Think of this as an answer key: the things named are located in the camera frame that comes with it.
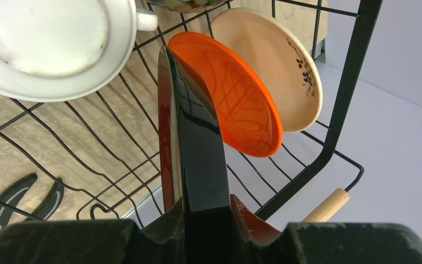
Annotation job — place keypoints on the orange small plate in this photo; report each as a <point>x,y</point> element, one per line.
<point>248,117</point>

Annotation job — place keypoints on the black pliers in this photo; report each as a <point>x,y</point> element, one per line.
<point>13,194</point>

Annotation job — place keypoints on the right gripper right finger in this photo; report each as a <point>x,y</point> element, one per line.
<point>259,242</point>

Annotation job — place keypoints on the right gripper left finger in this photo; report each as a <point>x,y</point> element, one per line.
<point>96,241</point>

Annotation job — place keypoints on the cream painted plate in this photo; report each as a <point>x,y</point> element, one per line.
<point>279,59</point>

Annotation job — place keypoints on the black wire dish rack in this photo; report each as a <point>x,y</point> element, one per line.
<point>105,146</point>

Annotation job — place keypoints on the red rimmed plate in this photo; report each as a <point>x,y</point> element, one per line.
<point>192,161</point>

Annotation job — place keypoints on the white handled cup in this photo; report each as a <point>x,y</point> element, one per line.
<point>53,51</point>

